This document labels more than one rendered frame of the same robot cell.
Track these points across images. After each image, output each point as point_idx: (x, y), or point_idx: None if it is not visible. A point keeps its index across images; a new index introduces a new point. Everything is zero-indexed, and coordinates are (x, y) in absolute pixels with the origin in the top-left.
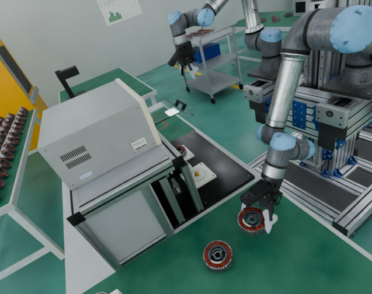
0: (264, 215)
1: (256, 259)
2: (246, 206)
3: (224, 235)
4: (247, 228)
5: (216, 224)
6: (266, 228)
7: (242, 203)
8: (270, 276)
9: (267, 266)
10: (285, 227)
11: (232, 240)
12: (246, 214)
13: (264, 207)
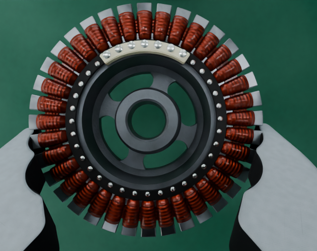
0: (23, 202)
1: (66, 43)
2: (254, 164)
3: (227, 16)
4: (101, 23)
5: (291, 26)
6: (22, 131)
7: (310, 161)
8: None
9: (23, 55)
10: (87, 227)
11: (188, 26)
12: (207, 116)
13: (209, 240)
